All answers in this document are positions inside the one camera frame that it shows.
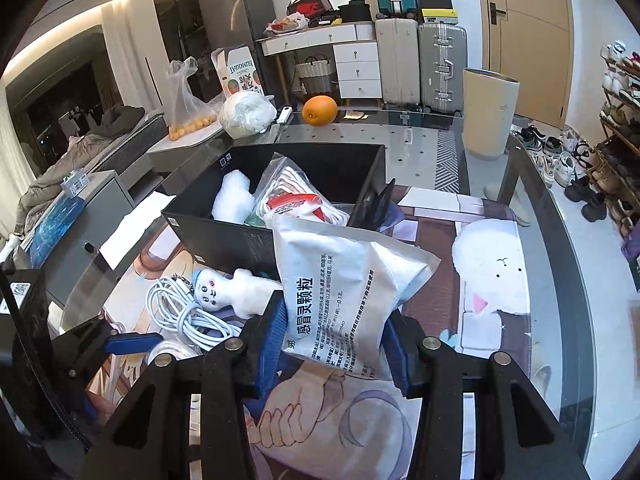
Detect white plush doll keychain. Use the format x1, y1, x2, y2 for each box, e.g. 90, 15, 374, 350
192, 269, 282, 320

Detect clear zip bag red seal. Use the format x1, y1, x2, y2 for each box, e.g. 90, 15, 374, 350
245, 152, 349, 229

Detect silver medicine pouch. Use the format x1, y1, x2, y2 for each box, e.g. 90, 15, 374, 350
271, 216, 440, 380

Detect black storage box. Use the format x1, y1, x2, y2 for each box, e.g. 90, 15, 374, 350
163, 143, 393, 278

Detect white towel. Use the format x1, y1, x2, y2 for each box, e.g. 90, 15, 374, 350
212, 169, 255, 224

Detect grey side cabinet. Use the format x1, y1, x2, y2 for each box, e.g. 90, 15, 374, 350
23, 170, 134, 306

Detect bed with grey bedding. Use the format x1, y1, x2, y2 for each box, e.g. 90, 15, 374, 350
13, 105, 167, 237

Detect clear bag of small oranges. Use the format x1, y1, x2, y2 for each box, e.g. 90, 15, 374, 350
166, 56, 217, 141

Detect white crumpled plastic bag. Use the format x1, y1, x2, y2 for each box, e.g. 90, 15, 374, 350
218, 91, 277, 139

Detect white remote control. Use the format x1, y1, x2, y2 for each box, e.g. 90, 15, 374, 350
276, 106, 293, 125

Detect shoe rack with shoes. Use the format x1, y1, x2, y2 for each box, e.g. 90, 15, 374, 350
591, 40, 639, 237

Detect white carton with print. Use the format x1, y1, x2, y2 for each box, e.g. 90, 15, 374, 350
210, 46, 266, 98

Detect orange fruit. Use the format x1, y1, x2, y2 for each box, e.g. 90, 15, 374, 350
302, 94, 338, 127

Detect beige cylindrical trash bin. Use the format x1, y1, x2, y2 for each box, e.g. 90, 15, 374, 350
462, 68, 520, 160

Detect dark grey refrigerator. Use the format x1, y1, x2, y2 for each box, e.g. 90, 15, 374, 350
198, 0, 284, 106

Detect white dresser with drawers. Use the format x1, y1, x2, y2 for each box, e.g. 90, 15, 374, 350
260, 22, 382, 102

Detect silver ribbed suitcase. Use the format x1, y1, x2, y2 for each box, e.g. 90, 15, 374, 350
418, 23, 468, 117

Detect light grey suitcase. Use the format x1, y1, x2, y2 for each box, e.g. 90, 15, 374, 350
375, 18, 421, 105

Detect wooden door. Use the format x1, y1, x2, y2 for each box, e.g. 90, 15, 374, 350
480, 0, 574, 128

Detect white coiled cable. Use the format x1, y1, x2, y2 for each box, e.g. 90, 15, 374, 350
144, 275, 244, 363

